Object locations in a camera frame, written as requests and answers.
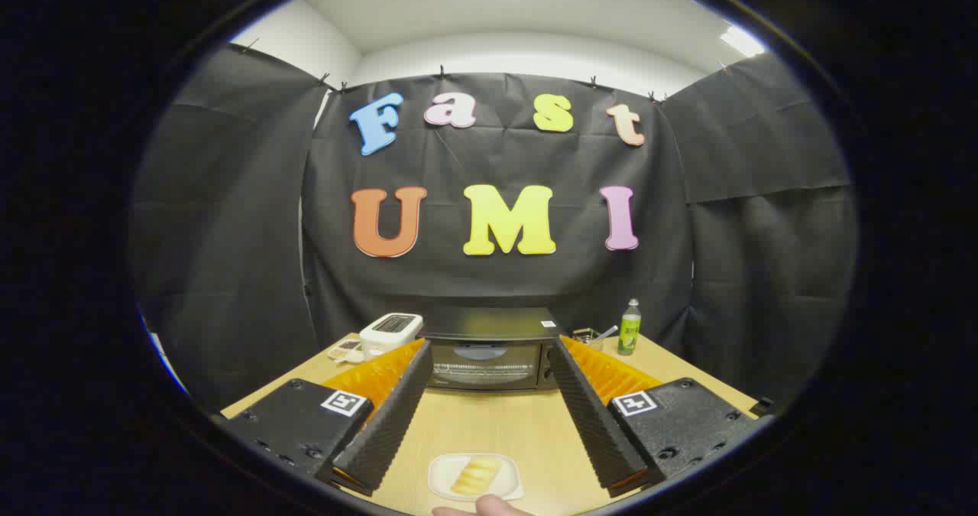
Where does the white pop-up toaster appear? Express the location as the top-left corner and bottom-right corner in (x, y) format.
(359, 313), (424, 360)

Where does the golden bread roll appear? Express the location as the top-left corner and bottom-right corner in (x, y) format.
(451, 457), (503, 496)

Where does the white oval plate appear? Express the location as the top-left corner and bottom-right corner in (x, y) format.
(428, 453), (525, 501)

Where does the ceiling light panel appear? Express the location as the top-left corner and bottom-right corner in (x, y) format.
(720, 25), (767, 58)

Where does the black backdrop cloth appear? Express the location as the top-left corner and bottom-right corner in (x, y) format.
(130, 42), (858, 414)

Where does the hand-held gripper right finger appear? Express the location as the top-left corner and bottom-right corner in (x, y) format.
(548, 335), (766, 499)

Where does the green drink bottle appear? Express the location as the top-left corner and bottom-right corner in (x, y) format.
(617, 299), (643, 356)

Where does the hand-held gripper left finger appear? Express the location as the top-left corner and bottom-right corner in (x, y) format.
(222, 338), (434, 496)

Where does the black toaster oven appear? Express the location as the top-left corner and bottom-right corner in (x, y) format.
(419, 307), (563, 391)

